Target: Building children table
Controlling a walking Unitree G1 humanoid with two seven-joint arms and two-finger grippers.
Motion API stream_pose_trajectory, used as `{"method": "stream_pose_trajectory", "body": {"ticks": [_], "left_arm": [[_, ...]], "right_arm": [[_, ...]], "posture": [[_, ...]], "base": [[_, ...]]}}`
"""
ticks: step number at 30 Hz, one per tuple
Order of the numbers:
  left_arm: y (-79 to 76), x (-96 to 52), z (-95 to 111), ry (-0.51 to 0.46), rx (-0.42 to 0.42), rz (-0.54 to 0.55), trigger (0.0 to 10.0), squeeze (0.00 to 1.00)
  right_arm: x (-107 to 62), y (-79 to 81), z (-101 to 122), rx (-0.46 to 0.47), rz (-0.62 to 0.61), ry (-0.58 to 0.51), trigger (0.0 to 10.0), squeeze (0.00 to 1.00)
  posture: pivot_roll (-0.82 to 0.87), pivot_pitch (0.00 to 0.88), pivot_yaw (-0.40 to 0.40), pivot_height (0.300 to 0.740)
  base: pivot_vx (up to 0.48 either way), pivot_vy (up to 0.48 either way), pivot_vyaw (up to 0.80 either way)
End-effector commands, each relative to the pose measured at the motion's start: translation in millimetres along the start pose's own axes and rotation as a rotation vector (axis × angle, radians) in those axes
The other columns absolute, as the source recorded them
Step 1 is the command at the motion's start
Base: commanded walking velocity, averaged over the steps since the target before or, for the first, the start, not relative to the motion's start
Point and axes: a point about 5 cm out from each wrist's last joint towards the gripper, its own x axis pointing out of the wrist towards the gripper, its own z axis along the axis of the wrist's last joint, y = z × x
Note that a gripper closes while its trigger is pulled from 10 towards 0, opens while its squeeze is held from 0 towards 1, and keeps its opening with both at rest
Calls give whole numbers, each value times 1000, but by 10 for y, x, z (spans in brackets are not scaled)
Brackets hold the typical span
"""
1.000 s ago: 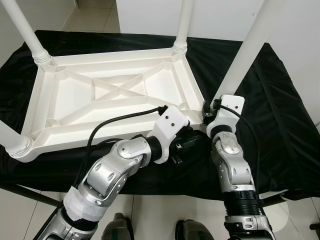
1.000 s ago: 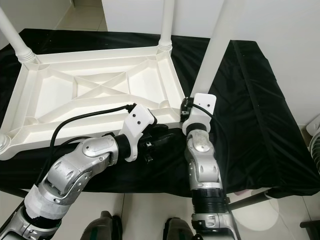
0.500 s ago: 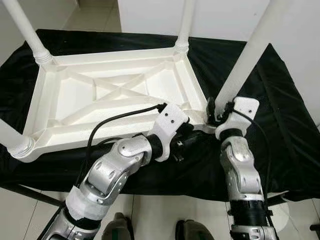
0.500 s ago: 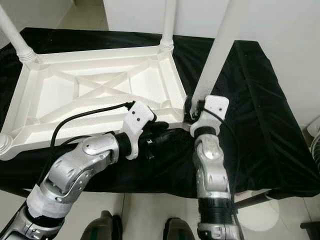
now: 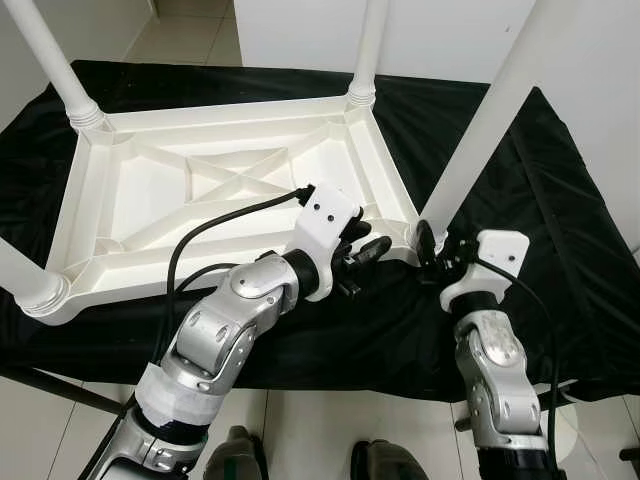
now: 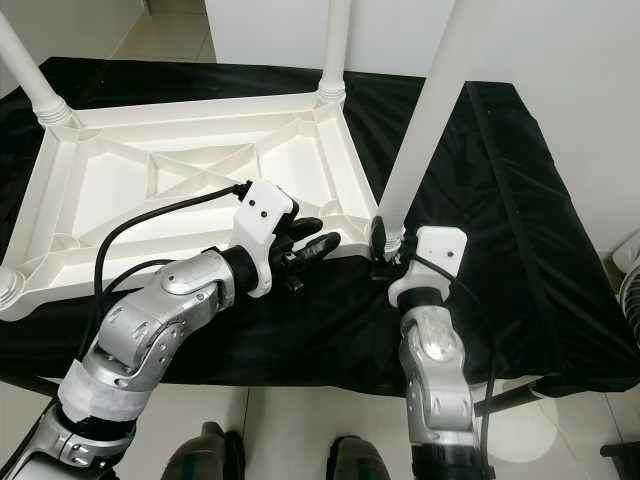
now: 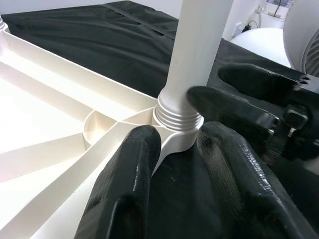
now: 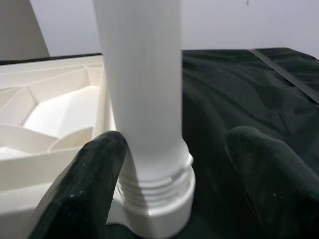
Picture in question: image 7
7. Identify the white wall power outlet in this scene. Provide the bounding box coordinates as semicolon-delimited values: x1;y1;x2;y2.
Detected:
234;21;260;36

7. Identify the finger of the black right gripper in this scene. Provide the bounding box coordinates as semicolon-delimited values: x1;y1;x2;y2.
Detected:
218;63;310;105
186;86;279;140

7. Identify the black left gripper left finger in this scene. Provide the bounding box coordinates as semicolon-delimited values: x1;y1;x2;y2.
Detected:
74;124;161;239

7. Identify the black table cloth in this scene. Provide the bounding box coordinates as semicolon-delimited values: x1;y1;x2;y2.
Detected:
1;0;319;239

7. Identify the white rounded appliance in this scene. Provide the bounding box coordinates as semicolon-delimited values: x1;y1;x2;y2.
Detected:
229;27;299;68

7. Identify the white pedestal fan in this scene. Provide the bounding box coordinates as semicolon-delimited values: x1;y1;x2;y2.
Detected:
283;0;319;75

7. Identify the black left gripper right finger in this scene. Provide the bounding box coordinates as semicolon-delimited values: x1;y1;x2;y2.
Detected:
196;121;319;239

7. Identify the white plastic children table top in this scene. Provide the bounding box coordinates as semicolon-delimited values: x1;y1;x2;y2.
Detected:
0;31;205;239

